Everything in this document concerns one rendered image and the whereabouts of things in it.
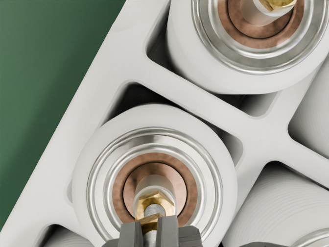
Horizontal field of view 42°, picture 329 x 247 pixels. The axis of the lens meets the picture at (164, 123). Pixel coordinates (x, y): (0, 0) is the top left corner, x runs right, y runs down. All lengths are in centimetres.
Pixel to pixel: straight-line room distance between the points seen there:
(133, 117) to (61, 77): 27
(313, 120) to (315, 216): 9
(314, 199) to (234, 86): 9
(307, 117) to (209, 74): 12
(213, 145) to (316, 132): 11
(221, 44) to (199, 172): 7
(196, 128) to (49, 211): 14
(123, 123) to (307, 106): 15
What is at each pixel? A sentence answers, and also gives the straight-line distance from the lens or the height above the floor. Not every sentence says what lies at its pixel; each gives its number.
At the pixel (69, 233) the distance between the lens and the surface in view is 37.
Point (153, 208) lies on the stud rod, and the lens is 20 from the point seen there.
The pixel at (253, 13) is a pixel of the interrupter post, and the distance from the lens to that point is 23.
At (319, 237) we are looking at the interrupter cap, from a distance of 26.
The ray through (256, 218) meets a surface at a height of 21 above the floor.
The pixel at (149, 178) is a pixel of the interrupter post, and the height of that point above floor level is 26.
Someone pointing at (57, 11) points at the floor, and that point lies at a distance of 51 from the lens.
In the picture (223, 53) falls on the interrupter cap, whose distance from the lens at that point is 24.
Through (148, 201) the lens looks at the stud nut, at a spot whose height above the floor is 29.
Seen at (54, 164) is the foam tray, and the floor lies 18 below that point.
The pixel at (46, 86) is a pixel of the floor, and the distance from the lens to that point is 50.
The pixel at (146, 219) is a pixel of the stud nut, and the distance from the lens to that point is 17.
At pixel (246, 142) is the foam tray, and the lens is 32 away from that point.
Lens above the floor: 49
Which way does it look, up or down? 86 degrees down
